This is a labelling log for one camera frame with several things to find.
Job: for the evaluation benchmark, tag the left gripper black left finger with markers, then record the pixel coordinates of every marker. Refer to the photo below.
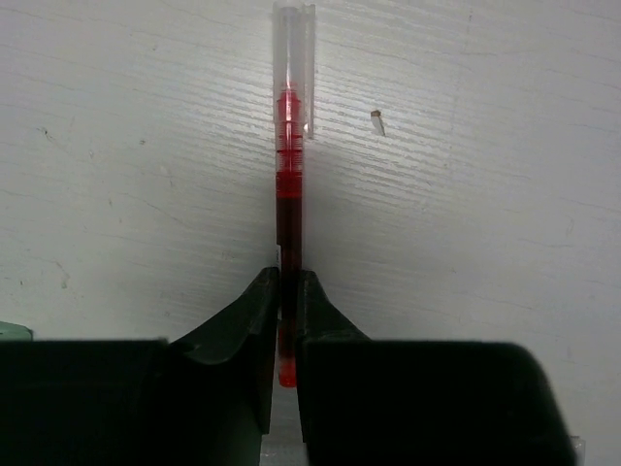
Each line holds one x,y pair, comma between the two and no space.
203,399

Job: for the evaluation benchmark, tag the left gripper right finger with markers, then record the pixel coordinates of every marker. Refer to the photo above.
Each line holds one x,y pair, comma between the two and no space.
377,402

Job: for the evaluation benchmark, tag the red pen with cap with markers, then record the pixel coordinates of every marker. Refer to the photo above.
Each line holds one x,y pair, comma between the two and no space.
293,92

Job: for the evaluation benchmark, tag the green mesh file organizer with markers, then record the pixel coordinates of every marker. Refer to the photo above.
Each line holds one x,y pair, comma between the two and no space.
11,332

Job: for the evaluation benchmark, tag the small brown debris chip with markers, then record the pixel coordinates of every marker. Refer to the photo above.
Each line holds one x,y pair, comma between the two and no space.
377,122

